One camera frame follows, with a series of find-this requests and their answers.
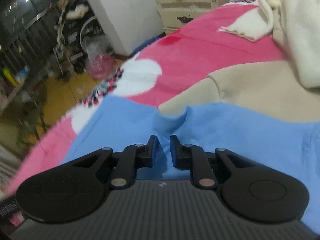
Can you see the yellow bottle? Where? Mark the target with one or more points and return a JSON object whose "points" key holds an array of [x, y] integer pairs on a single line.
{"points": [[8, 76]]}

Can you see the pink floral blanket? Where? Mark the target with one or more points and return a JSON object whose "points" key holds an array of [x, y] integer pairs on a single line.
{"points": [[187, 55]]}

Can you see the dark blue packet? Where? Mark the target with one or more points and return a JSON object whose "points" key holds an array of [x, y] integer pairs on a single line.
{"points": [[148, 43]]}

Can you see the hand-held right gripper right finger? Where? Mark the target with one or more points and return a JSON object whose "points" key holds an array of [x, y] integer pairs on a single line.
{"points": [[172, 152]]}

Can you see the pink clear plastic bag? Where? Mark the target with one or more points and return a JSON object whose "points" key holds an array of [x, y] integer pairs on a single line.
{"points": [[100, 65]]}

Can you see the wheelchair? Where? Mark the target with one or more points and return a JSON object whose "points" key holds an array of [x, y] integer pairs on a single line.
{"points": [[72, 27]]}

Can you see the blue sweatshirt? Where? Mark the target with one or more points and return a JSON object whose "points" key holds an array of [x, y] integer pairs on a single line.
{"points": [[225, 130]]}

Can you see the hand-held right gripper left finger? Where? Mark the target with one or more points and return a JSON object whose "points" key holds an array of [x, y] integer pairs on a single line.
{"points": [[154, 151]]}

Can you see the cream knit sweater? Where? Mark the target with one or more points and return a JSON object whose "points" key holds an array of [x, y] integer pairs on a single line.
{"points": [[300, 30]]}

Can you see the beige garment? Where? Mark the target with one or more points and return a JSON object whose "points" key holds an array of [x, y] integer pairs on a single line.
{"points": [[250, 90]]}

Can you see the cream nightstand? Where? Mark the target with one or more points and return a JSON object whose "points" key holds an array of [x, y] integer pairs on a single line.
{"points": [[185, 12]]}

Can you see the metal window railing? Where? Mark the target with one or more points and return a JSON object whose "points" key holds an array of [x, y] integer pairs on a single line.
{"points": [[25, 35]]}

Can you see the green potted plant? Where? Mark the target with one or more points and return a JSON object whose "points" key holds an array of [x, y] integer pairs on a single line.
{"points": [[32, 122]]}

